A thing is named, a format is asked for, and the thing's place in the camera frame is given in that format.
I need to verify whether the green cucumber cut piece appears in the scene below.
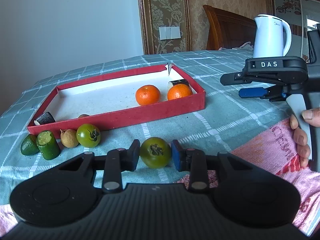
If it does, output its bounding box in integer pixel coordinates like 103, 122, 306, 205
36, 131, 61, 160

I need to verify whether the wooden bed headboard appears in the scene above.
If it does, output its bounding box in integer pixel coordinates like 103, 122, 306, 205
203, 5, 257, 50

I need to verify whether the dark cylinder piece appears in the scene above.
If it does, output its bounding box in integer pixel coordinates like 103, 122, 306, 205
168, 79, 189, 90
34, 112, 55, 126

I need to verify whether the ornate wallpaper panel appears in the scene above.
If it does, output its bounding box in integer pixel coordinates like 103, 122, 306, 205
138, 0, 191, 54

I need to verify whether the red shallow cardboard tray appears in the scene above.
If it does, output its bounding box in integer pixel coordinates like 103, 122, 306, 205
27, 64, 206, 138

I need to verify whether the wardrobe with painted panel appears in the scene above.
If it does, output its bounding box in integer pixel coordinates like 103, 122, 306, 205
272, 0, 319, 62

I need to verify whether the green plaid tablecloth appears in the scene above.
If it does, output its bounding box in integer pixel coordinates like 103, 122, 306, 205
0, 48, 308, 205

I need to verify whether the right hand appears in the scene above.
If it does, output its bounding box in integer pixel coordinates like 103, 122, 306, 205
290, 107, 320, 168

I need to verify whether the green cucumber end piece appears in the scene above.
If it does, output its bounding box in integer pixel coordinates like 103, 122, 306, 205
21, 134, 39, 156

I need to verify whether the pink floral towel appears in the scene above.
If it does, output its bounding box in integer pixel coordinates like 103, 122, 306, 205
1, 114, 319, 235

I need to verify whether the orange mandarin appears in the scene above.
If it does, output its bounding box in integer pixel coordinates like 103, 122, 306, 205
167, 83, 193, 100
135, 85, 161, 106

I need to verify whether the white wall switch panel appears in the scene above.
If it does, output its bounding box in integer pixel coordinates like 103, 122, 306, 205
159, 26, 181, 40

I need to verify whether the green tomato small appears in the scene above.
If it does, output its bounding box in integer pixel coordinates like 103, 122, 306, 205
76, 124, 101, 148

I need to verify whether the brown longan fruit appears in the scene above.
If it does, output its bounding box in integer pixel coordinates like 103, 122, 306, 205
78, 114, 90, 118

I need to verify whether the white electric kettle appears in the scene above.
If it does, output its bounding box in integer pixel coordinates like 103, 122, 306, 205
253, 14, 292, 58

